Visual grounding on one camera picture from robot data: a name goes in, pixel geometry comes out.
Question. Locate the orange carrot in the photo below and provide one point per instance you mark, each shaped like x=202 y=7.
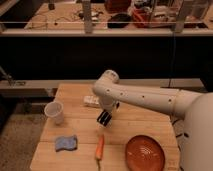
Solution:
x=100 y=147

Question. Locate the metal shelf post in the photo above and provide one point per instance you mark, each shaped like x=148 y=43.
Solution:
x=87 y=13

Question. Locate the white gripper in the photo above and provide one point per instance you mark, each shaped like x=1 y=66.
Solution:
x=111 y=108

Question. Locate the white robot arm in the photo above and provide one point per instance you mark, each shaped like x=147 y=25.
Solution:
x=196 y=109

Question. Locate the orange ridged plate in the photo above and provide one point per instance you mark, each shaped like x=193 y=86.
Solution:
x=143 y=153

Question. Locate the black bowl on shelf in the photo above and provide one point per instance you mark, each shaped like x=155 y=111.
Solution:
x=119 y=20

